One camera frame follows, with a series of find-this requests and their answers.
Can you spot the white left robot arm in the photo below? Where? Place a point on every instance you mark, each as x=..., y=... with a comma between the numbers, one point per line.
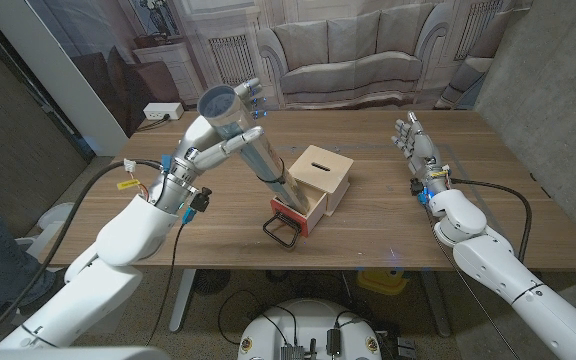
x=118, y=260

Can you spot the wooden drawer with red front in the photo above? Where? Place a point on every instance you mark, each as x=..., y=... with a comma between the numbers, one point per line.
x=313, y=212

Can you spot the white power strip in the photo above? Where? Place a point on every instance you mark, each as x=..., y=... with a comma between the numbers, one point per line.
x=163, y=110

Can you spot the black round floor fan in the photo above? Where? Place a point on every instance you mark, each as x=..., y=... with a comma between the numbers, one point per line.
x=213, y=281

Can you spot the printed living room backdrop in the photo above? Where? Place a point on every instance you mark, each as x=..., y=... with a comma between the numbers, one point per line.
x=368, y=50

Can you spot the grey table leg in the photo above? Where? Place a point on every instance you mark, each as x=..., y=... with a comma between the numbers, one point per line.
x=435, y=305

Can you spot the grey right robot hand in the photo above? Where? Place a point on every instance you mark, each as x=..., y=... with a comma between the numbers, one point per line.
x=420, y=147

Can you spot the white robot torso edge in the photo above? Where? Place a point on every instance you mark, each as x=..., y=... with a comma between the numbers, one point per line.
x=68, y=355

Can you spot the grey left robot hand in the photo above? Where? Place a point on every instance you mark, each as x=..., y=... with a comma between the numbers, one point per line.
x=203, y=142

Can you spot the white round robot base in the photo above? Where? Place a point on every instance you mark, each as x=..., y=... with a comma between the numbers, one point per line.
x=308, y=320

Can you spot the white table leg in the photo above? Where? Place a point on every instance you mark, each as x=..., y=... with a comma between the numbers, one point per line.
x=183, y=295

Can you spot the yellow object under table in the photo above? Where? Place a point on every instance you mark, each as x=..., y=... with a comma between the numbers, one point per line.
x=383, y=282

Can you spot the wooden box with slot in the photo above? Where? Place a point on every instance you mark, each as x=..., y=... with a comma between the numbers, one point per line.
x=333, y=175

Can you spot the white round floor object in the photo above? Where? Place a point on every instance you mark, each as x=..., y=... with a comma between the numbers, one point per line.
x=55, y=215

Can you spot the blue world map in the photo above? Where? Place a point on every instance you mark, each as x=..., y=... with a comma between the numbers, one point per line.
x=248, y=135

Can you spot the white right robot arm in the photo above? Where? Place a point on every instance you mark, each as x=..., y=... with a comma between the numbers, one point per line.
x=493, y=260

